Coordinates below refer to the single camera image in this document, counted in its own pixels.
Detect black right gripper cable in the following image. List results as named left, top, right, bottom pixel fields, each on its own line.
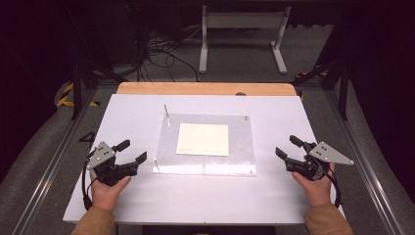
left=321, top=163, right=343, bottom=210

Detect white metal stand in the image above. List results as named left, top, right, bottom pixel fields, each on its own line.
left=198, top=4, right=293, bottom=75

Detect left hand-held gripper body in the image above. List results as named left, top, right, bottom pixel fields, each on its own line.
left=85, top=141, right=140, bottom=188

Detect aluminium rail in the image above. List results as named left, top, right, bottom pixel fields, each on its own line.
left=11, top=87, right=100, bottom=235
left=324, top=88, right=407, bottom=235

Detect white board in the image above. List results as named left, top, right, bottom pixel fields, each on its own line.
left=63, top=93, right=346, bottom=226

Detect person's right hand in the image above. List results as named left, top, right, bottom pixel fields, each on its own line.
left=291, top=161, right=337, bottom=209

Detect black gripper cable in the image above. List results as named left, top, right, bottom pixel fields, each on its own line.
left=321, top=163, right=343, bottom=210
left=81, top=148, right=98, bottom=212

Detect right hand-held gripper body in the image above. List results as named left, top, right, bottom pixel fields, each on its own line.
left=284, top=141, right=355, bottom=182

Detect picture card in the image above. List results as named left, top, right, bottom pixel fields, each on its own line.
left=175, top=122, right=230, bottom=158

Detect black floor cables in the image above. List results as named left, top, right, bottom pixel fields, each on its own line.
left=128, top=23, right=202, bottom=82

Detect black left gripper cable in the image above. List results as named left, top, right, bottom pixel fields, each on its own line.
left=81, top=148, right=98, bottom=212

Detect yellow black floor tape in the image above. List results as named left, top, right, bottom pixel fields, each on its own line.
left=56, top=81, right=101, bottom=109
left=294, top=64, right=329, bottom=80

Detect black metal stand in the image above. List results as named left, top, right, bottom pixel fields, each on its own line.
left=65, top=6, right=129, bottom=120
left=291, top=58, right=352, bottom=121

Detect person's left hand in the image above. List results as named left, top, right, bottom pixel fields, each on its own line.
left=90, top=175, right=132, bottom=212

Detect black tape mark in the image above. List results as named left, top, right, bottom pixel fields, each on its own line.
left=77, top=130, right=98, bottom=145

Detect wooden table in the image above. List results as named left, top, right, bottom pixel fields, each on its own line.
left=115, top=81, right=299, bottom=97

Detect clear acrylic photo frame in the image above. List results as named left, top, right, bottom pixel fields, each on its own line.
left=152, top=104, right=257, bottom=178

